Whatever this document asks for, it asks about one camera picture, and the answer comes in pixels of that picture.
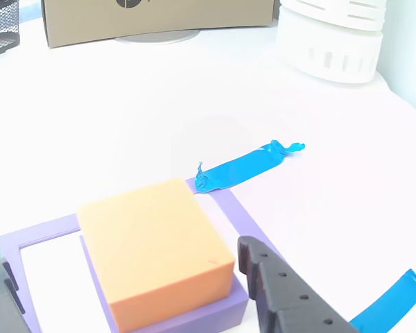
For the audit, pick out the orange cube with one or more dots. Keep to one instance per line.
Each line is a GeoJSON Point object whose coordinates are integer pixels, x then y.
{"type": "Point", "coordinates": [152, 249]}

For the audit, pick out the white filament spool stack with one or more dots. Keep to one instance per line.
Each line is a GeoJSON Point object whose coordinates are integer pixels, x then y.
{"type": "Point", "coordinates": [333, 41]}

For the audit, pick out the black mesh pen holder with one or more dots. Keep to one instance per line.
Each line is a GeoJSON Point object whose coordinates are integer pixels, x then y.
{"type": "Point", "coordinates": [1, 31]}

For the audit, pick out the purple square frame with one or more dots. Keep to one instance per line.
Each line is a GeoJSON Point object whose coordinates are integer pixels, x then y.
{"type": "Point", "coordinates": [242, 222]}

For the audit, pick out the purple square block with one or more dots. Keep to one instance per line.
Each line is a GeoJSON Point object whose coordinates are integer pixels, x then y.
{"type": "Point", "coordinates": [222, 312]}

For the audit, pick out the twisted blue tape strip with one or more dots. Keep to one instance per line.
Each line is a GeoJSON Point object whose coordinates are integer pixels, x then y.
{"type": "Point", "coordinates": [242, 170]}

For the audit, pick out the polymaker cardboard box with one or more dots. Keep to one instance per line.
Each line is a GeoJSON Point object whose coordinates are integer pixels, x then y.
{"type": "Point", "coordinates": [159, 21]}

